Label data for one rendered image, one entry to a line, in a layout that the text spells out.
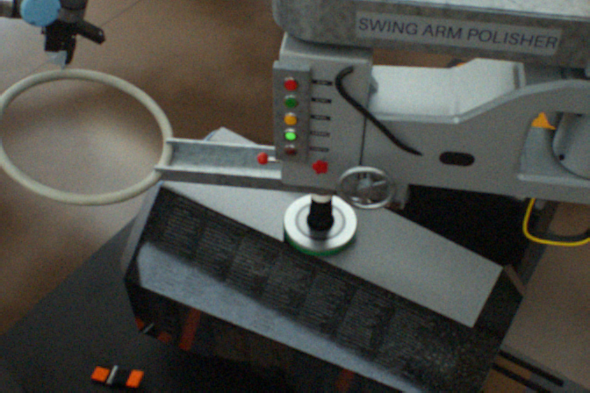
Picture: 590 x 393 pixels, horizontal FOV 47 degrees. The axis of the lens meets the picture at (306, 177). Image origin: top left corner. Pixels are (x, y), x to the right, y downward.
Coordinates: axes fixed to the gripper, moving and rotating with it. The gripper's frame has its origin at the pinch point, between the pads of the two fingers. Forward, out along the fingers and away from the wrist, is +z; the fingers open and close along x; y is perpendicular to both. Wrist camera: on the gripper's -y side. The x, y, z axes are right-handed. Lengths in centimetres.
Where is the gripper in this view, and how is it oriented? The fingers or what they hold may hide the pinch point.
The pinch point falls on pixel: (64, 65)
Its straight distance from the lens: 213.5
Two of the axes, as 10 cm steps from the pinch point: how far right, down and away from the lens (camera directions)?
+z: -3.9, 5.9, 7.0
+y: -8.6, 0.4, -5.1
